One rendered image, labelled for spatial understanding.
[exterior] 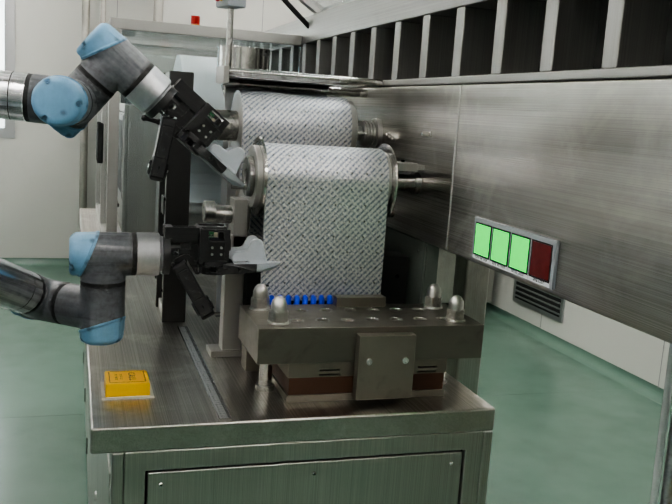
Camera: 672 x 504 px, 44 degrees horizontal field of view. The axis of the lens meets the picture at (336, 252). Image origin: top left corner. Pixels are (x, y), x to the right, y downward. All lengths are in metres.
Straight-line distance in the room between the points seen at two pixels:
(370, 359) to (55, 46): 5.87
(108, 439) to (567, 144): 0.78
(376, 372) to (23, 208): 5.86
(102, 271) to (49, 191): 5.62
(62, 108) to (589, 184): 0.77
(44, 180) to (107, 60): 5.60
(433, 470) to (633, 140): 0.66
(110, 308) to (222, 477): 0.35
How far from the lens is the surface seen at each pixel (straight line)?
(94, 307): 1.45
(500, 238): 1.32
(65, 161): 7.02
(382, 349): 1.37
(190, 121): 1.47
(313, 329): 1.34
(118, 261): 1.43
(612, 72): 1.13
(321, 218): 1.51
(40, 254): 7.12
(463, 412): 1.42
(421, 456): 1.42
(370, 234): 1.55
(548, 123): 1.23
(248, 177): 1.51
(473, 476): 1.48
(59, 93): 1.32
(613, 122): 1.11
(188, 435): 1.29
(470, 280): 1.80
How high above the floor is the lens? 1.37
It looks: 9 degrees down
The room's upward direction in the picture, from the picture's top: 4 degrees clockwise
